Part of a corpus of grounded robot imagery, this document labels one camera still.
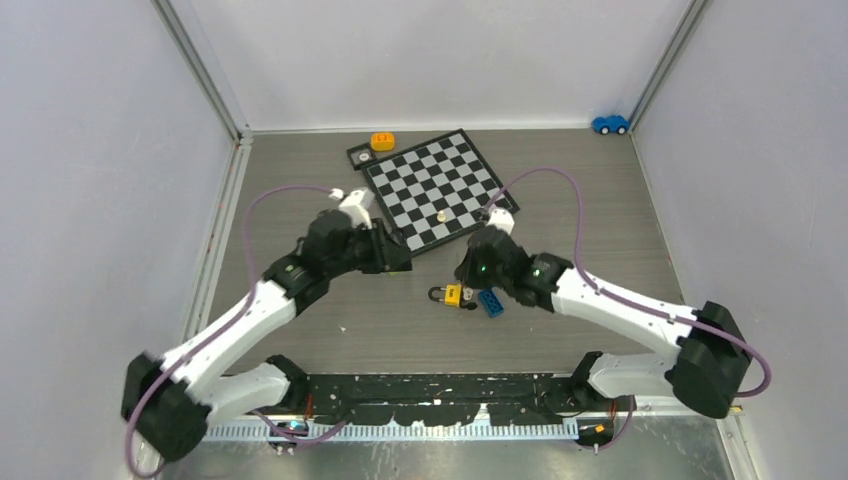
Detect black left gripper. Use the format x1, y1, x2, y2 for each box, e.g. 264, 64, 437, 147
326, 218, 409, 279

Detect yellow padlock black shackle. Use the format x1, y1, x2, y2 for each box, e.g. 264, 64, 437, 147
428, 284, 463, 308

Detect silver keys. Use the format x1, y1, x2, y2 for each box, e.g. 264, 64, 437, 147
460, 285, 477, 310

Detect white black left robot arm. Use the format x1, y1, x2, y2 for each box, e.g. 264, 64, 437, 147
121, 210, 412, 463

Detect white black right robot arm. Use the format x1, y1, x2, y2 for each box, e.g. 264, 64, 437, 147
455, 226, 753, 419

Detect blue toy brick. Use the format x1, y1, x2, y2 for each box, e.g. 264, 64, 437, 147
478, 289, 504, 318

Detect black white chessboard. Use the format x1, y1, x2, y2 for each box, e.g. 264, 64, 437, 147
360, 129, 520, 256

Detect small black square tray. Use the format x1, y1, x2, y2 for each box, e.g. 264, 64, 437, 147
346, 143, 377, 171

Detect orange toy block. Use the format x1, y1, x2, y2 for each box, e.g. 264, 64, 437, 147
369, 132, 396, 152

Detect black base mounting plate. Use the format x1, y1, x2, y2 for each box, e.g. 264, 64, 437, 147
308, 373, 628, 427

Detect blue toy car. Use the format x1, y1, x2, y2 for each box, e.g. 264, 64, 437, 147
591, 115, 630, 135

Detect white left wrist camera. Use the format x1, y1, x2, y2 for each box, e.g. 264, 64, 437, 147
328, 187, 375, 229

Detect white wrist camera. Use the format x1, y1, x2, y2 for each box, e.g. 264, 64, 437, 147
328, 187, 375, 229
485, 207, 515, 236

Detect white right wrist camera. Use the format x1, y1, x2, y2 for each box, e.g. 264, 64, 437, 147
485, 207, 515, 236

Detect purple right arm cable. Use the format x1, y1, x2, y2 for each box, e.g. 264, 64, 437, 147
483, 166, 773, 399

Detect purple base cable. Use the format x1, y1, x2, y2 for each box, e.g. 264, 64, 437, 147
251, 410, 362, 455

